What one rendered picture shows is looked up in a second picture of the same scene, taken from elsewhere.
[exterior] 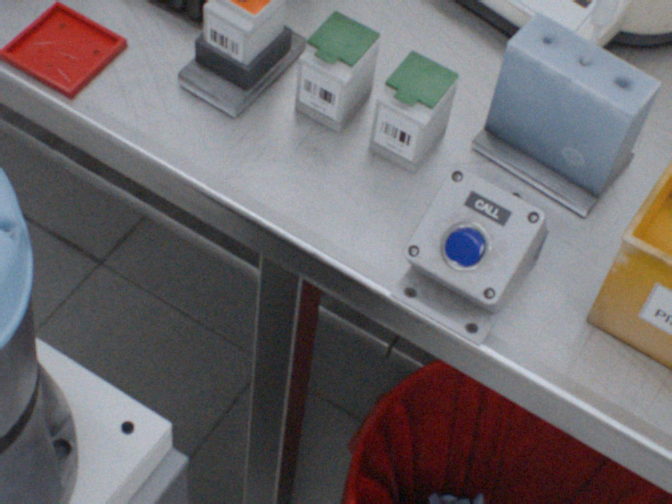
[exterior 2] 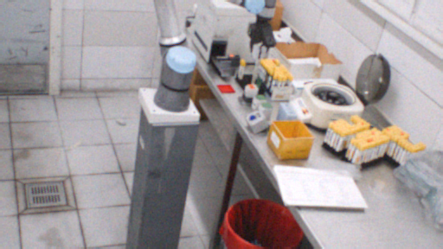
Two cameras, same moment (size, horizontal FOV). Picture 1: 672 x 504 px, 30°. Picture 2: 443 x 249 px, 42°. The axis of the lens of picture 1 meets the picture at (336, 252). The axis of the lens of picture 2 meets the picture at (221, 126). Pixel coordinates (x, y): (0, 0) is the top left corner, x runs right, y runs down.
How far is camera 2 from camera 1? 1.83 m
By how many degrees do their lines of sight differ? 37
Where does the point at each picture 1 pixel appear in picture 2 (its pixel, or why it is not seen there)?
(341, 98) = (255, 105)
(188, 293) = not seen: hidden behind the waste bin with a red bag
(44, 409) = (185, 96)
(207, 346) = not seen: hidden behind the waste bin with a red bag
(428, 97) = (265, 106)
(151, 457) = (195, 117)
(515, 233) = (260, 118)
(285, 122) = (247, 108)
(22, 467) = (178, 97)
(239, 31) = (247, 90)
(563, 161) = not seen: hidden behind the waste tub
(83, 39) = (229, 89)
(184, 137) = (232, 103)
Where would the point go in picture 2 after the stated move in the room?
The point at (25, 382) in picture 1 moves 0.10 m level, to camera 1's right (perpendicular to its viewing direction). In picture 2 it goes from (184, 85) to (202, 95)
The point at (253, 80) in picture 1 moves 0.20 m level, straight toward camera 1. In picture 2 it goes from (247, 100) to (220, 114)
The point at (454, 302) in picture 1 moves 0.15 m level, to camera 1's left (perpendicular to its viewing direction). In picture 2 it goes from (249, 130) to (224, 114)
